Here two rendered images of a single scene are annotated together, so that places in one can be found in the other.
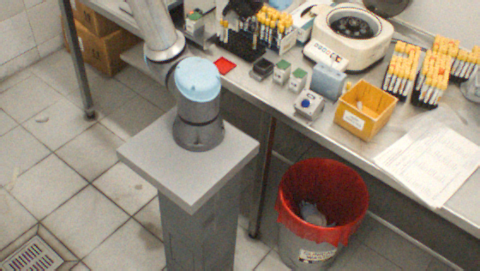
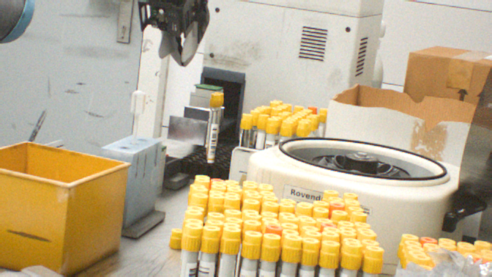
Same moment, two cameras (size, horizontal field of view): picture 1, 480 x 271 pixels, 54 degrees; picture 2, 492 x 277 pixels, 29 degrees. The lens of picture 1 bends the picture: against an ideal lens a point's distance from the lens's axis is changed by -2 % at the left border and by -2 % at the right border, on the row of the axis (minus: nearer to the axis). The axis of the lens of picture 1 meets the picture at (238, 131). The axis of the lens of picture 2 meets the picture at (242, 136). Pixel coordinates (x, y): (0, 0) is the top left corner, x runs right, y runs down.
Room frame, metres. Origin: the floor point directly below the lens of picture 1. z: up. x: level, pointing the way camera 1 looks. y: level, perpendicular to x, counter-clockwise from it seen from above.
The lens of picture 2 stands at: (0.93, -1.37, 1.22)
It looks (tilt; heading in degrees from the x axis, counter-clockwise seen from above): 11 degrees down; 69
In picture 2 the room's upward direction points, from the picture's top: 7 degrees clockwise
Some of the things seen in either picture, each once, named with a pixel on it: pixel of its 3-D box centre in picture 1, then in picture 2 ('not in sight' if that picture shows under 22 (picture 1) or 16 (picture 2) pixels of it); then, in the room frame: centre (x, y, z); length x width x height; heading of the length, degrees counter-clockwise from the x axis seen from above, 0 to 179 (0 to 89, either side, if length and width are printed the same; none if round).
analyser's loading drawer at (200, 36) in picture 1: (189, 27); (206, 119); (1.46, 0.20, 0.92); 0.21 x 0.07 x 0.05; 54
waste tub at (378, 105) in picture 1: (364, 111); (42, 207); (1.09, -0.38, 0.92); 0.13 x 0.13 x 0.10; 51
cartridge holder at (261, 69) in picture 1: (262, 68); (154, 169); (1.30, -0.07, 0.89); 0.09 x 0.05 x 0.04; 143
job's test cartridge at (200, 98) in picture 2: (194, 24); (205, 106); (1.44, 0.18, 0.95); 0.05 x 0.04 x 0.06; 144
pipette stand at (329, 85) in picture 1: (327, 82); (128, 184); (1.21, -0.28, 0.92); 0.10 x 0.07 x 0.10; 56
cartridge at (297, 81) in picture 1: (297, 81); not in sight; (1.22, -0.18, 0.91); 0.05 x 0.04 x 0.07; 144
